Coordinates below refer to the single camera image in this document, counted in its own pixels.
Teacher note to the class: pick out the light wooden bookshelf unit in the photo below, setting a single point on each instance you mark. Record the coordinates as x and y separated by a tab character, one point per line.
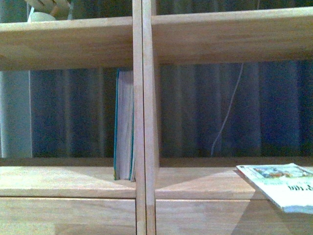
170	196

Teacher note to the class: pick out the pale round decor item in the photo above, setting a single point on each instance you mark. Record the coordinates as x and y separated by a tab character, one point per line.
48	10

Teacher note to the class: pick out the dark blue curtain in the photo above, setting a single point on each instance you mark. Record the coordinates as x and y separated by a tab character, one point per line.
219	110

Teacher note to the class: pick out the teal cover upright book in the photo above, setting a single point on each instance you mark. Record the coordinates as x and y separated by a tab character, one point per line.
123	155

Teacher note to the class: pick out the white illustrated paperback book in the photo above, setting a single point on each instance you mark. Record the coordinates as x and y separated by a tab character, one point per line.
288	186

